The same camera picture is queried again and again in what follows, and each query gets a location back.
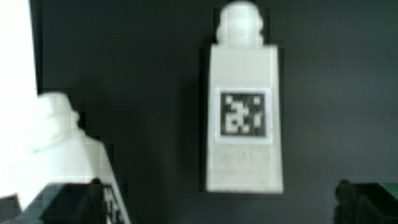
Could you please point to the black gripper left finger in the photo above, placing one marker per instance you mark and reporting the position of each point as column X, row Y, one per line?
column 75, row 203

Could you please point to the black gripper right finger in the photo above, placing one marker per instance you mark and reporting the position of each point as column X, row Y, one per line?
column 366, row 203

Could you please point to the white table leg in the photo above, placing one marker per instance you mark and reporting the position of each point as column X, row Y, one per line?
column 244, row 157
column 59, row 158

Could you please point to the white square tabletop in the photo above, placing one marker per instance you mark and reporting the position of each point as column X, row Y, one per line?
column 18, row 88

